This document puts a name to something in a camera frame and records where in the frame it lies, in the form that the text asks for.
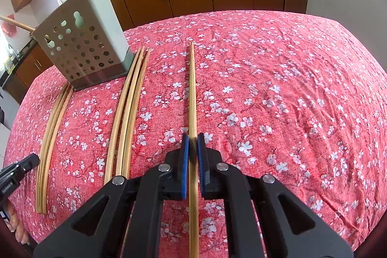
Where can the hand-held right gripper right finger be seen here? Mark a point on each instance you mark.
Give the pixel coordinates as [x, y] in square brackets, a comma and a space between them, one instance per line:
[202, 167]

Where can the red plastic bag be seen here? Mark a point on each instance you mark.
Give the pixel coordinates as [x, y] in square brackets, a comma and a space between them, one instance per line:
[7, 28]

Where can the red floral tablecloth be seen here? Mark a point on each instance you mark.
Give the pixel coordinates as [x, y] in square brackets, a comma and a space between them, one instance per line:
[272, 94]

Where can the person's left hand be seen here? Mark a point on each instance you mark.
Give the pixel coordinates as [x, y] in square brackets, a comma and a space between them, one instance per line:
[18, 227]

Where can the bamboo chopsticks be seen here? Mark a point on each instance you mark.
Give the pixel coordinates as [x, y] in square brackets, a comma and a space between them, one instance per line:
[50, 140]

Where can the perforated beige utensil holder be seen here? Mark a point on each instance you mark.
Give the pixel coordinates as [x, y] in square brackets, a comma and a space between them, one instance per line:
[99, 19]

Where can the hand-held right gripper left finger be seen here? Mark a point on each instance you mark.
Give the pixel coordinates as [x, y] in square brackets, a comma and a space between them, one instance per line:
[183, 161]

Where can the metal faucet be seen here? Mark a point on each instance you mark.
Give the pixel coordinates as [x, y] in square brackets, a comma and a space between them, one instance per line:
[10, 51]

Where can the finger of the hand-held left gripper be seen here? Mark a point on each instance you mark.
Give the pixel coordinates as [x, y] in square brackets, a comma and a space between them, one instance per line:
[28, 160]

